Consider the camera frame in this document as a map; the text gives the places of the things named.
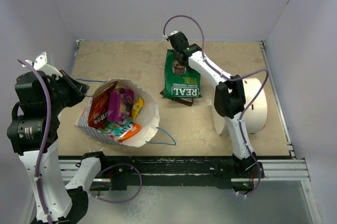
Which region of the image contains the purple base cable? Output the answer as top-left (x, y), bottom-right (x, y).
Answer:
top-left (89, 163), bottom-right (143, 203)

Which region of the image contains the yellow M&M's bag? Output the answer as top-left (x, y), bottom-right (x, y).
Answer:
top-left (131, 98), bottom-right (144, 120)

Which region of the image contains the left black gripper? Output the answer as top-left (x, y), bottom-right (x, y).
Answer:
top-left (46, 69), bottom-right (90, 113)

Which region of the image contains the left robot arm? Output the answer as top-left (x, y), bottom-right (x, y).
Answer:
top-left (7, 71), bottom-right (108, 223)

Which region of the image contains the orange Fox's candy bag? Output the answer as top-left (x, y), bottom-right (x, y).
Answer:
top-left (117, 122), bottom-right (142, 142)

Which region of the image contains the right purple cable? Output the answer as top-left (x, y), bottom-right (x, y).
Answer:
top-left (162, 15), bottom-right (269, 198)

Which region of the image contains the blue checkered paper bag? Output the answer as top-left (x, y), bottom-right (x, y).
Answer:
top-left (75, 79), bottom-right (161, 148)

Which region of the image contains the teal Fox's candy bag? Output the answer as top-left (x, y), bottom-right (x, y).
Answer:
top-left (99, 118), bottom-right (132, 139)

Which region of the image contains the green Real crisps bag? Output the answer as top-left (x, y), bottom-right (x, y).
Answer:
top-left (164, 50), bottom-right (202, 99)

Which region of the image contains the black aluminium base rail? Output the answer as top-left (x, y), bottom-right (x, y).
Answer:
top-left (57, 155), bottom-right (309, 190)

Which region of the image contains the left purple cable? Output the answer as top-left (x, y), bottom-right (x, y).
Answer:
top-left (17, 59), bottom-right (53, 224)

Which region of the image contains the red Doritos bag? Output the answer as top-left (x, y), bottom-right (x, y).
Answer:
top-left (88, 81), bottom-right (118, 129)

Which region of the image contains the purple candy bag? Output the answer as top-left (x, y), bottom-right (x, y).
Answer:
top-left (107, 87), bottom-right (134, 122)

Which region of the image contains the white cylindrical container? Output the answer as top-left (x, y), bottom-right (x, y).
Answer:
top-left (212, 78), bottom-right (267, 135)

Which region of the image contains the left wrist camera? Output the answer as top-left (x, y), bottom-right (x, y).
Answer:
top-left (25, 51), bottom-right (63, 77)

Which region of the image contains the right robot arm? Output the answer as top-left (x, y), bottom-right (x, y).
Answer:
top-left (166, 31), bottom-right (262, 177)

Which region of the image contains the brown snack packet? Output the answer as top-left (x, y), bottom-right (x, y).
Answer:
top-left (160, 89), bottom-right (193, 106)

